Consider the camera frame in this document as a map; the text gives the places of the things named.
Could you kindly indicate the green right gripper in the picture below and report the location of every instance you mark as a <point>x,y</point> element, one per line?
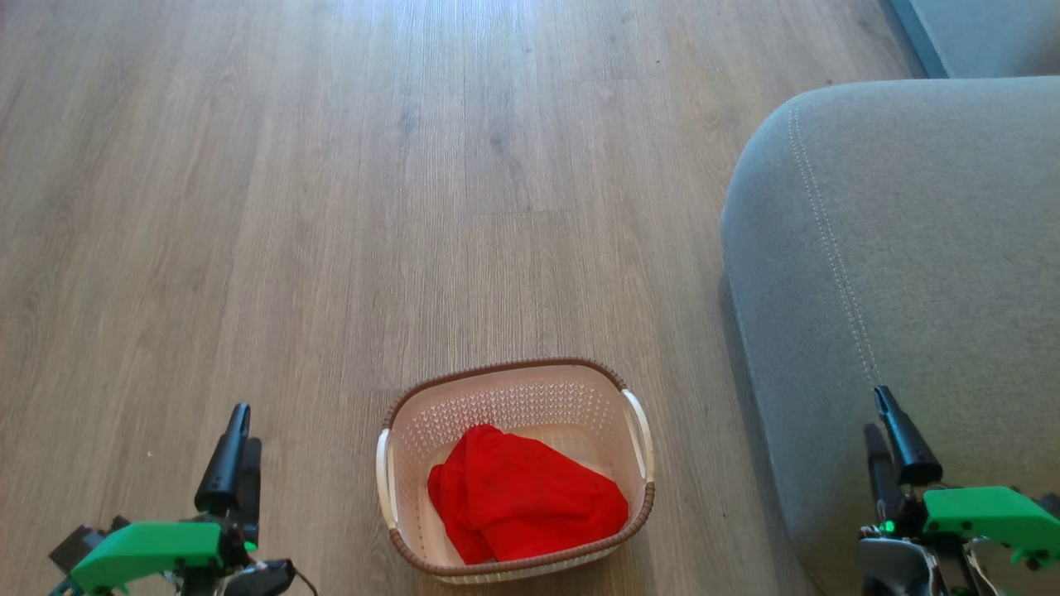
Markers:
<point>985,513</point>

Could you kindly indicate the red cloth garment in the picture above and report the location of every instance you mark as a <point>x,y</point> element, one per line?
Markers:
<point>522,497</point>

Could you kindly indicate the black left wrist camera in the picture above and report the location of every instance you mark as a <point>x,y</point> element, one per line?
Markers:
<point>79,546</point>

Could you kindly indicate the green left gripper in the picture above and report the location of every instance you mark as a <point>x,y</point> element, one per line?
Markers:
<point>149,550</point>

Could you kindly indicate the white laundry basket brown rim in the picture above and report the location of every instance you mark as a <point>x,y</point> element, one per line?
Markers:
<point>530,397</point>

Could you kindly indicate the grey fabric sofa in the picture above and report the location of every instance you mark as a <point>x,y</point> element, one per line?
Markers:
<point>911,265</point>

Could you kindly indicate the grey-blue upholstered furniture piece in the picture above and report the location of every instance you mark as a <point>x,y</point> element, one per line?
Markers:
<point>985,37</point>

